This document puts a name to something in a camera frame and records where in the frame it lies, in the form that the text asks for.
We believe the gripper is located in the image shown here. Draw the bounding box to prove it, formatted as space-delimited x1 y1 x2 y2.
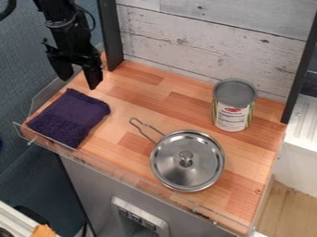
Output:
39 12 105 91

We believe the silver pot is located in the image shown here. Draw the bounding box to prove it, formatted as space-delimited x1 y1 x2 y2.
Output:
127 117 227 193

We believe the can with white label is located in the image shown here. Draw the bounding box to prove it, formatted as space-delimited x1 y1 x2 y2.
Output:
210 78 260 133

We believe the purple cloth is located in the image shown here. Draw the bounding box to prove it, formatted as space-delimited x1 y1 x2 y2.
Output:
26 88 112 149

